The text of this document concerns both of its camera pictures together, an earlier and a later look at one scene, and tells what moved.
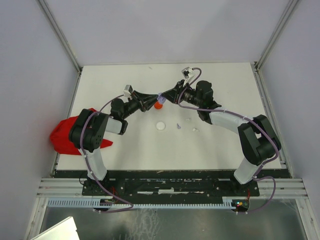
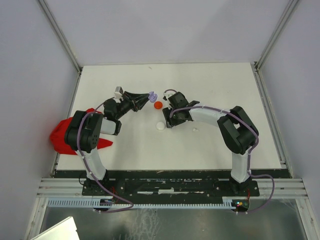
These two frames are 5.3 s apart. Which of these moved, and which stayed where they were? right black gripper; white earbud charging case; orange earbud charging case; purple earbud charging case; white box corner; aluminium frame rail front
Moved: purple earbud charging case; right black gripper
Stayed: aluminium frame rail front; white box corner; orange earbud charging case; white earbud charging case
